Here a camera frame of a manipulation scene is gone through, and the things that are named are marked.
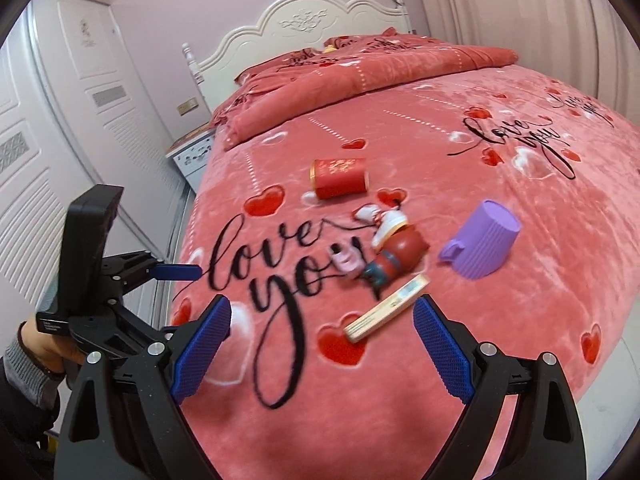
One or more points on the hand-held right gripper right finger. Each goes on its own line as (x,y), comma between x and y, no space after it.
(442,350)

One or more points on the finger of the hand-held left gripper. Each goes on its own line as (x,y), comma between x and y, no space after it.
(177,272)
(135,325)

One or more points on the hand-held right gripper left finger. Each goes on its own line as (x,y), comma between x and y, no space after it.
(202,350)

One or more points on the slim beige box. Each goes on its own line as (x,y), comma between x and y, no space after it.
(387,310)

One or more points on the person's left hand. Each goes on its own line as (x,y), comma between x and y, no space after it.
(42,345)

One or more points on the pink printed blanket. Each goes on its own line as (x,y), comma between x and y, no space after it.
(500,310)

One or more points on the white wardrobe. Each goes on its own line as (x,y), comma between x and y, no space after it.
(60,160)

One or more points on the white nightstand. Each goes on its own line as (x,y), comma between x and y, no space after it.
(192,165)

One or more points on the purple ribbed cup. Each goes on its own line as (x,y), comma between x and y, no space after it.
(482,240)

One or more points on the flat printed box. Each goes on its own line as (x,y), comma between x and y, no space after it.
(187,140)

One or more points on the white red small toy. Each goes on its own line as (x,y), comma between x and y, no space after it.
(392,220)

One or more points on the red round can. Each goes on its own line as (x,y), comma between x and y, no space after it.
(340,177)

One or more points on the pink printed pillow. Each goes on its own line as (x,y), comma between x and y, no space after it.
(295,60)
(360,40)

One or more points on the folded pink quilt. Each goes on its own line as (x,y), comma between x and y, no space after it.
(350,80)

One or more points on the white carved headboard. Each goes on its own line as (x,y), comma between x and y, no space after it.
(280,35)

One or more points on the beige curtain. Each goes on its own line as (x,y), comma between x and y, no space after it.
(525,20)

